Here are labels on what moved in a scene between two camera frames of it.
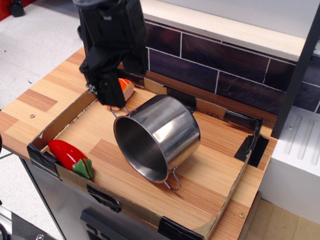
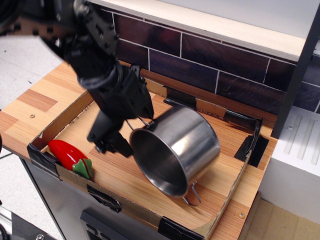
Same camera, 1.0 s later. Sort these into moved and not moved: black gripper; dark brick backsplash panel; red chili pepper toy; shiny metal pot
Moved: black gripper; shiny metal pot
Not moved: red chili pepper toy; dark brick backsplash panel
